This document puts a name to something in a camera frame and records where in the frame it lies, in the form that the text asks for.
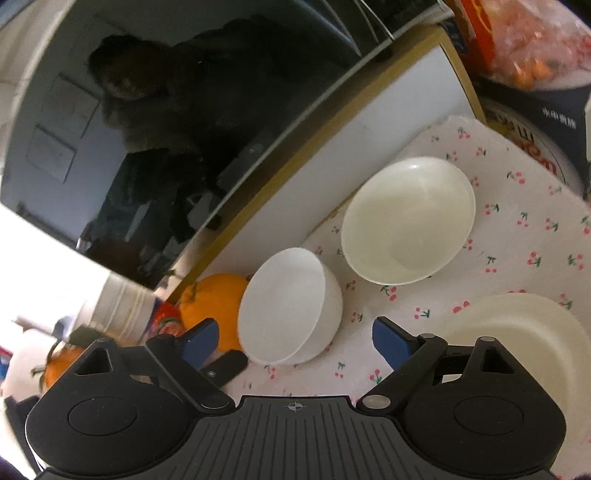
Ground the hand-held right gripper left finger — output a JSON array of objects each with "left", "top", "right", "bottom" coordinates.
[{"left": 74, "top": 318, "right": 234, "bottom": 411}]

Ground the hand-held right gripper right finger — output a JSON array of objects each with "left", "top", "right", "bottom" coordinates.
[{"left": 358, "top": 316, "right": 519, "bottom": 410}]

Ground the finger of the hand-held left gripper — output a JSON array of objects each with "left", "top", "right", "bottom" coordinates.
[{"left": 198, "top": 350, "right": 249, "bottom": 387}]

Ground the white deep bowl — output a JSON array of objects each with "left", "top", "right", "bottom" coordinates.
[{"left": 237, "top": 248, "right": 345, "bottom": 365}]

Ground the small cream bowl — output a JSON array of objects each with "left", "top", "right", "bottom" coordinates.
[{"left": 341, "top": 157, "right": 476, "bottom": 284}]

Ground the large cream bowl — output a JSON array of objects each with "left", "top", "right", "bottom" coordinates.
[{"left": 436, "top": 293, "right": 591, "bottom": 400}]

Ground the plain orange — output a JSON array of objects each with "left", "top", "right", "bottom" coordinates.
[{"left": 179, "top": 273, "right": 250, "bottom": 355}]

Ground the large orange with leaves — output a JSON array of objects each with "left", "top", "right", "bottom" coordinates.
[{"left": 31, "top": 339, "right": 89, "bottom": 389}]

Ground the cherry print tablecloth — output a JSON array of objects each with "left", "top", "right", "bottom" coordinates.
[{"left": 222, "top": 115, "right": 591, "bottom": 480}]

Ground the black microwave oven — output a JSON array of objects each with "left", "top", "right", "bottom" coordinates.
[{"left": 0, "top": 0, "right": 446, "bottom": 292}]

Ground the white and dark cardboard box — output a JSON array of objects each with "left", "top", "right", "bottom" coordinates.
[{"left": 475, "top": 74, "right": 591, "bottom": 200}]

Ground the red cardboard box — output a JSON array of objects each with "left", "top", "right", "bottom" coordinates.
[{"left": 443, "top": 0, "right": 500, "bottom": 75}]

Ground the plastic bag of small oranges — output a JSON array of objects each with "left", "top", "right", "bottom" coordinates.
[{"left": 480, "top": 0, "right": 591, "bottom": 92}]

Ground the white stand with wooden frame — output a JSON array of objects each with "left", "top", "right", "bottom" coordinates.
[{"left": 161, "top": 23, "right": 486, "bottom": 306}]

